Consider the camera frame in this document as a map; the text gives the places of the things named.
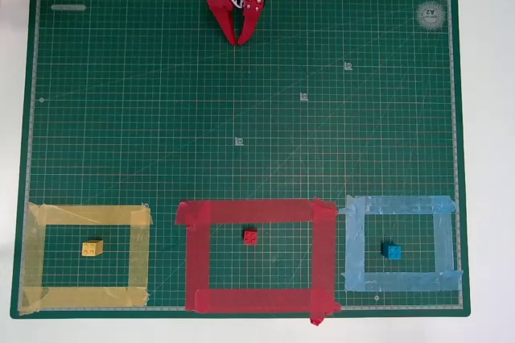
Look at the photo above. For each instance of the red tape square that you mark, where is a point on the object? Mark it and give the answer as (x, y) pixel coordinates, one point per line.
(261, 300)

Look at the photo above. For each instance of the yellow tape square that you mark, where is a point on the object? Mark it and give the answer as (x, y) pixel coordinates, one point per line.
(80, 296)

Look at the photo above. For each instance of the green cutting mat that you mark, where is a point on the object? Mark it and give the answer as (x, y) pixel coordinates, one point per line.
(257, 125)

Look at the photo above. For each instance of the red cube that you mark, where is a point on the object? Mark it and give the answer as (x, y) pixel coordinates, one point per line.
(250, 236)

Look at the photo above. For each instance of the blue cube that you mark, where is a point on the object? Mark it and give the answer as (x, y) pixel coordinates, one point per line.
(391, 251)

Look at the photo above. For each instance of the blue tape square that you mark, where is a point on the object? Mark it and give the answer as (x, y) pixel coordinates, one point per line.
(402, 282)

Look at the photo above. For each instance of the yellow cube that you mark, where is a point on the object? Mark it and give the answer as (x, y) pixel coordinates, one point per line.
(91, 249)

